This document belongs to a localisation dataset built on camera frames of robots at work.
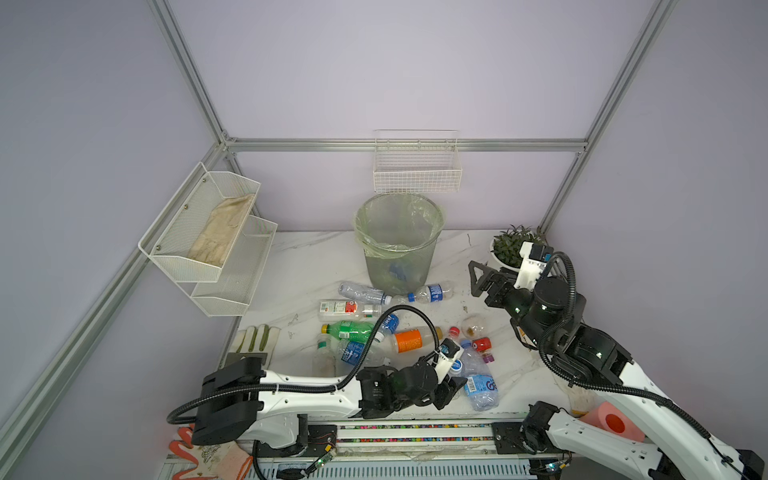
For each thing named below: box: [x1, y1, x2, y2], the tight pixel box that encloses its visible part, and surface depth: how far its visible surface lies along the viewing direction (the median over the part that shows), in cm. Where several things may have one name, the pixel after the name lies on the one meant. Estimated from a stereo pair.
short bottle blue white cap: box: [448, 359, 463, 378], surface depth 66 cm
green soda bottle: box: [320, 320, 375, 341], surface depth 90 cm
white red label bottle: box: [318, 300, 383, 319], surface depth 94 cm
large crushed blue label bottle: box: [460, 339, 499, 411], surface depth 81 cm
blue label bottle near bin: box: [408, 284, 454, 304], surface depth 100 cm
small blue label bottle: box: [374, 313, 400, 342], surface depth 90 cm
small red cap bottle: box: [472, 337, 492, 352], surface depth 88 cm
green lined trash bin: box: [353, 192, 446, 296], surface depth 96 cm
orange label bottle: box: [393, 326, 443, 354], surface depth 88 cm
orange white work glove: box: [170, 424, 253, 480], surface depth 71 cm
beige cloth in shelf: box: [188, 193, 255, 267], surface depth 81 cm
